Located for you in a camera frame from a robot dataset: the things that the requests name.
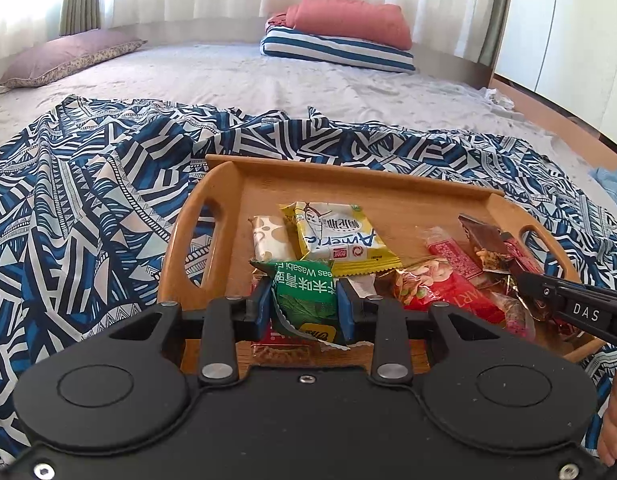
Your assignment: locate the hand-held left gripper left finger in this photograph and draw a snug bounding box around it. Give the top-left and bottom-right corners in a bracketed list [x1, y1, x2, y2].
[108, 277, 275, 387]

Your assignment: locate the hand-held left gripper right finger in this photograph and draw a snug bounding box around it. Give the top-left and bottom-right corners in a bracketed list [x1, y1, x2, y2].
[337, 277, 499, 387]

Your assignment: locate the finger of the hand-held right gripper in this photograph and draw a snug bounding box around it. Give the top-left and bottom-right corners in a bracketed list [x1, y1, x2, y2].
[517, 272, 617, 319]

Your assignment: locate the red caramel biscuit packet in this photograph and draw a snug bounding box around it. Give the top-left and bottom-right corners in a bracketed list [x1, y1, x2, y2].
[251, 327, 317, 367]

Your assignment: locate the clear red cookie packet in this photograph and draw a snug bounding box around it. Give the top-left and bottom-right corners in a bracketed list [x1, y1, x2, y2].
[503, 237, 544, 276]

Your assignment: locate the green pea snack packet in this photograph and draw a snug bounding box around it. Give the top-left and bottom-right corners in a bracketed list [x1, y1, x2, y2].
[249, 259, 359, 352]

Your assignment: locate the beige spotted nougat packet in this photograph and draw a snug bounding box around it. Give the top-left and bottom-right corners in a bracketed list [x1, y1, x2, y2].
[248, 215, 296, 266]

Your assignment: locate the yellow wafer packet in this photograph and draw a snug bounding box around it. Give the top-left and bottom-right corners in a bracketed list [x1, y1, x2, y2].
[280, 201, 403, 277]

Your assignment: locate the dark brown snack packet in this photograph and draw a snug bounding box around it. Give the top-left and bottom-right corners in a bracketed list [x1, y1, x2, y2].
[459, 214, 514, 273]

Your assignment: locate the red nut mix packet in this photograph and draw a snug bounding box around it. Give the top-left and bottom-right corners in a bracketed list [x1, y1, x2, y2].
[393, 257, 507, 323]

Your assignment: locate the long red snack packet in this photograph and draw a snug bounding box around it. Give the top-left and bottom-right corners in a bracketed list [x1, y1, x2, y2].
[421, 227, 484, 281]

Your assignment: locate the wooden tray with handles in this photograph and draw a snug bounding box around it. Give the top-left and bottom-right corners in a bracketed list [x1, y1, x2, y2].
[158, 155, 609, 376]

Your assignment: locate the person's right hand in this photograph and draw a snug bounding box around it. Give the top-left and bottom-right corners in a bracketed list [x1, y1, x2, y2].
[597, 375, 617, 467]

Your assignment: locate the light blue cloth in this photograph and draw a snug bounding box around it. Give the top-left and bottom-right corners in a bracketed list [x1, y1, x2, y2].
[589, 162, 617, 208]

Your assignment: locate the white crumpled paper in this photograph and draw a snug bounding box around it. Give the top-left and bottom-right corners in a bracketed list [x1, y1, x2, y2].
[479, 87, 524, 121]

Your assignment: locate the blue white patterned blanket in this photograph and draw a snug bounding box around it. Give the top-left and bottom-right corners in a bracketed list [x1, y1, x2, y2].
[0, 95, 617, 466]

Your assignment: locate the grey bed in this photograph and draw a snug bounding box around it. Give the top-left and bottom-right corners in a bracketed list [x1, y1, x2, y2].
[0, 42, 617, 211]

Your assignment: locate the blue white striped pillow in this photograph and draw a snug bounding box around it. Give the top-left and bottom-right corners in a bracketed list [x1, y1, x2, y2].
[260, 29, 416, 73]

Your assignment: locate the white wardrobe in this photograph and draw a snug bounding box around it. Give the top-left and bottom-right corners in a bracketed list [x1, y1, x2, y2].
[493, 0, 617, 141]

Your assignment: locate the pink folded blanket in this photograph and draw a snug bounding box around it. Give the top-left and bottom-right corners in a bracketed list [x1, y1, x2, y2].
[266, 0, 413, 51]

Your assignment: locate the purple pillow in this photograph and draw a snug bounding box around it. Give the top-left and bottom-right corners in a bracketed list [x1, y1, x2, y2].
[0, 29, 148, 93]

